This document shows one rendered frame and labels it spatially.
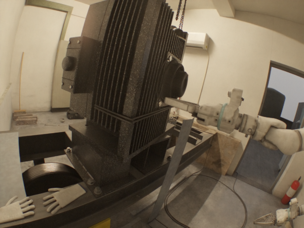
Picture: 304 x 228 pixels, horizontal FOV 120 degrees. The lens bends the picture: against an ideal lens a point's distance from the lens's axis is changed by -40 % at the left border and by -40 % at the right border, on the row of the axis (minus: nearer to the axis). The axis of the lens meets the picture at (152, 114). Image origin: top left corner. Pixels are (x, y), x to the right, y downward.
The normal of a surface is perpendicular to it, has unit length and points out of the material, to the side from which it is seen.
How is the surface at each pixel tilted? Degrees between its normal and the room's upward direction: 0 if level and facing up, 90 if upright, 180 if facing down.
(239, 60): 90
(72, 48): 90
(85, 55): 90
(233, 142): 90
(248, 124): 75
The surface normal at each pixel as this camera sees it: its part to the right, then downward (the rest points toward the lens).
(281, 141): -0.97, -0.05
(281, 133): -0.91, -0.30
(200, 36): -0.64, 0.06
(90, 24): -0.44, 0.13
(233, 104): -0.46, -0.11
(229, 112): -0.37, -0.37
